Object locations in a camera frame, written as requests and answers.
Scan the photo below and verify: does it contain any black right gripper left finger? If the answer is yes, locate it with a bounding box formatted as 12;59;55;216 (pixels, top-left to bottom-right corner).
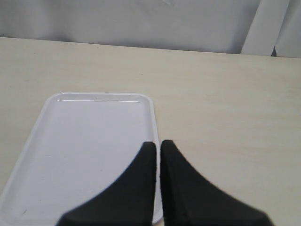
57;142;156;226

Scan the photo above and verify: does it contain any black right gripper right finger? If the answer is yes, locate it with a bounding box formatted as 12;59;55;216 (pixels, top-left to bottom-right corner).
160;140;273;226

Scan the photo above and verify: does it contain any white plastic tray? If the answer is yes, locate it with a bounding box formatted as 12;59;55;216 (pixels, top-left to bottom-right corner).
0;92;159;226

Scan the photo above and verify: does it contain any white backdrop curtain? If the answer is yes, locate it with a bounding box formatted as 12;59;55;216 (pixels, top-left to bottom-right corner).
0;0;301;58

